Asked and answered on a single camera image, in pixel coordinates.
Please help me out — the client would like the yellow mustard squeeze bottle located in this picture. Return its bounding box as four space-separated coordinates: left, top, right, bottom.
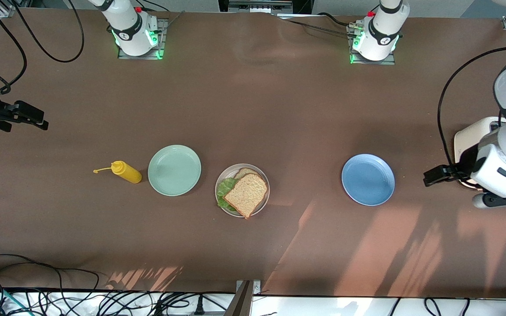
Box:
94 161 142 184

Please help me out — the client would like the green lettuce leaf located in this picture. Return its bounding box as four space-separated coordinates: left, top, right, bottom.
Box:
217 177 241 212

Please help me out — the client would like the blue plate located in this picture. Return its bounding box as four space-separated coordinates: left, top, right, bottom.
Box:
341 154 396 206

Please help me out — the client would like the green plate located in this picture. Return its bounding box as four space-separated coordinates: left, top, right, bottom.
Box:
148 144 202 197

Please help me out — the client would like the beige plate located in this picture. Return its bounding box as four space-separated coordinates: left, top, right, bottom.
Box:
215 164 271 218

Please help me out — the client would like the white toaster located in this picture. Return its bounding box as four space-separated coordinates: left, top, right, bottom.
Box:
454 116 506 189

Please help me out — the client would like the black electronics box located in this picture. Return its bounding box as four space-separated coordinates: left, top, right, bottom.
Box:
218 0 314 15

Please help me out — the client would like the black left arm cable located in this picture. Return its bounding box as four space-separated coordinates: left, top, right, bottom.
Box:
437 45 506 174

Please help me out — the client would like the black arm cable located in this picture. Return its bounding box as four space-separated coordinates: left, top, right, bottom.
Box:
0 0 85 95
437 45 506 174

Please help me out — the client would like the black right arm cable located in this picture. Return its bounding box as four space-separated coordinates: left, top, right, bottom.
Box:
0 0 85 95

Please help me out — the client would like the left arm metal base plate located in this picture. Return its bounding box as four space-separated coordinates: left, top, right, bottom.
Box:
347 24 396 65

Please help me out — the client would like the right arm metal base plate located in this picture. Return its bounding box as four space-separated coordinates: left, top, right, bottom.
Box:
118 18 168 60

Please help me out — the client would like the black base cable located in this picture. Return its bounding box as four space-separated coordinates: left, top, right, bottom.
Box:
279 12 359 38

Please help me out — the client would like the metal corner bracket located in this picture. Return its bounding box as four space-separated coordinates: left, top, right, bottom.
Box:
235 280 261 295

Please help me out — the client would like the grey aluminium post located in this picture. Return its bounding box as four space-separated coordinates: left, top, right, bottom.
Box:
224 281 253 316

